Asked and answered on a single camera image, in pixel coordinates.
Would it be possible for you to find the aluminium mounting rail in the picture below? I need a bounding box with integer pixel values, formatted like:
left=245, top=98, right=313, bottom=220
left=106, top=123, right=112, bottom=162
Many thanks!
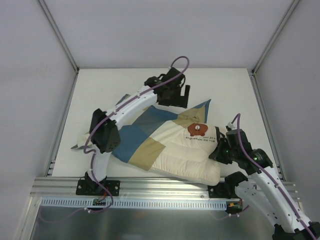
left=30, top=176, right=214, bottom=201

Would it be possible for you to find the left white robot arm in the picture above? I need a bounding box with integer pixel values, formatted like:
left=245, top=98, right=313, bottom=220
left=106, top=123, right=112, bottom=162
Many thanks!
left=83, top=66, right=190, bottom=195

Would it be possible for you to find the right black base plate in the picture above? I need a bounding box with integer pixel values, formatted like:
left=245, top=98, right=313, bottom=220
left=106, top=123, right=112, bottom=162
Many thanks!
left=208, top=182, right=238, bottom=199

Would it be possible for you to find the right aluminium frame post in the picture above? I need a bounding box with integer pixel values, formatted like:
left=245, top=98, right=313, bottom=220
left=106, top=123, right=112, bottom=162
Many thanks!
left=250, top=0, right=301, bottom=76

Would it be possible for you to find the slotted white cable duct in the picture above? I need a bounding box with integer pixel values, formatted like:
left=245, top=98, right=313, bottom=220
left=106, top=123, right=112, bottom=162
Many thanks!
left=40, top=197, right=227, bottom=211

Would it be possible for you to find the blue tan white checked pillowcase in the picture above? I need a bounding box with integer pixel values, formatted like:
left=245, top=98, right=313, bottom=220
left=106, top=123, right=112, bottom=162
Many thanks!
left=69, top=93, right=212, bottom=172

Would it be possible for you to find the left aluminium frame post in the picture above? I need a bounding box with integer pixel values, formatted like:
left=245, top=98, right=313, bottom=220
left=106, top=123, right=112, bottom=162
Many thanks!
left=36, top=0, right=80, bottom=73

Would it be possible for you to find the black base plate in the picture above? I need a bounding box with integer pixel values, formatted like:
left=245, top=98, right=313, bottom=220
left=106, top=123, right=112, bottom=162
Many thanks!
left=75, top=177, right=121, bottom=197
left=208, top=182, right=238, bottom=199

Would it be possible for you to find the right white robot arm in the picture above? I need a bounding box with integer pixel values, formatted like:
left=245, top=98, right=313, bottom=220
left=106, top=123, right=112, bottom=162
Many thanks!
left=208, top=128, right=320, bottom=240

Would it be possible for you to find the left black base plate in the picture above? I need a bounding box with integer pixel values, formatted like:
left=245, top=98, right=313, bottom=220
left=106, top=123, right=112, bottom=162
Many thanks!
left=75, top=177, right=121, bottom=197

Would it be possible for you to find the aluminium frame post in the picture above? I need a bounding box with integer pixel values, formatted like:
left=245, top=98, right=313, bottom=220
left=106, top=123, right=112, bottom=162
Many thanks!
left=36, top=0, right=80, bottom=73
left=250, top=0, right=301, bottom=76

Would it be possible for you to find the white pillow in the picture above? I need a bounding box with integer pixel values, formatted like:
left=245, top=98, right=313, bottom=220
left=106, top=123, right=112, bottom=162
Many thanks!
left=150, top=121, right=226, bottom=186

